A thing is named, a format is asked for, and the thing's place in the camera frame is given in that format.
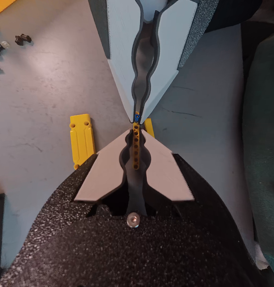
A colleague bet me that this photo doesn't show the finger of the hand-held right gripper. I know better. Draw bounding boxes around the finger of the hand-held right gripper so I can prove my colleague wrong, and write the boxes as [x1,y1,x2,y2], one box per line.
[140,0,198,124]
[106,0,144,123]

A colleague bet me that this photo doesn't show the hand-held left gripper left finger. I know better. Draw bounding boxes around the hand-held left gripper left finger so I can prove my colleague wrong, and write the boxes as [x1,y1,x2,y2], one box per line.
[73,129,133,204]

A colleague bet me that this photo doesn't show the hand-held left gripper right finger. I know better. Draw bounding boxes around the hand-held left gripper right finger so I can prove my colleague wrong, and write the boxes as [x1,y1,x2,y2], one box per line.
[139,129,194,203]

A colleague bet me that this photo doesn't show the yellow lego beam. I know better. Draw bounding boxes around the yellow lego beam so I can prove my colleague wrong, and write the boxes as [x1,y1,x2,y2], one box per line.
[144,118,155,139]
[133,111,141,170]

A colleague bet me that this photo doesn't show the yellow lego panel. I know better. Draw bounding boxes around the yellow lego panel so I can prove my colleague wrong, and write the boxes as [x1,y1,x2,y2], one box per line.
[69,114,96,170]

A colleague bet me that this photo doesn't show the pile of small lego pins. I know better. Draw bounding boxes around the pile of small lego pins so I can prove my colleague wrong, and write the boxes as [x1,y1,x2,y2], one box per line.
[0,23,32,106]

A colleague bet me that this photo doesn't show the yellow plastic bin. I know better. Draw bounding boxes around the yellow plastic bin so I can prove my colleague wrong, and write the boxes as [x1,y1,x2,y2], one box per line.
[0,0,17,18]

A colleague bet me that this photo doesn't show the person in green sweatshirt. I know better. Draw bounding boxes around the person in green sweatshirt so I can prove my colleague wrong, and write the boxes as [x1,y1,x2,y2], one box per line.
[241,29,274,273]

